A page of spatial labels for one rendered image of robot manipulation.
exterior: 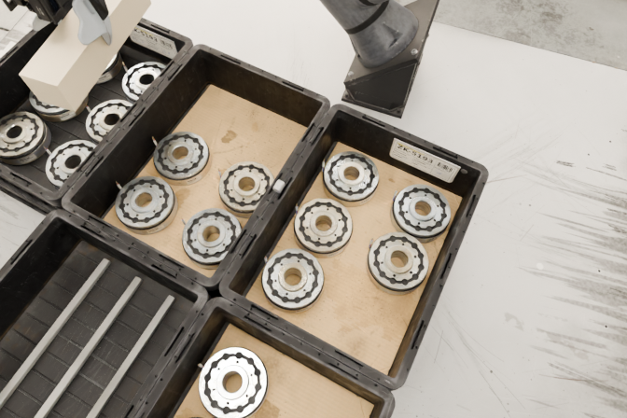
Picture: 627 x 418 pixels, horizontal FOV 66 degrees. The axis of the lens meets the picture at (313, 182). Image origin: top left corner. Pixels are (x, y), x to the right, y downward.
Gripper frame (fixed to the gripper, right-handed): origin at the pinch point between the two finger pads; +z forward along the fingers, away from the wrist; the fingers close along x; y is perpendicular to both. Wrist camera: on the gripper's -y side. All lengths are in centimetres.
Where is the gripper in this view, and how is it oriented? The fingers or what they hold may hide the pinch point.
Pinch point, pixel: (88, 29)
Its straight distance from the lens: 84.5
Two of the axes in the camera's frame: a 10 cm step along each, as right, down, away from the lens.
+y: -3.2, 8.4, -4.4
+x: 9.5, 3.0, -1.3
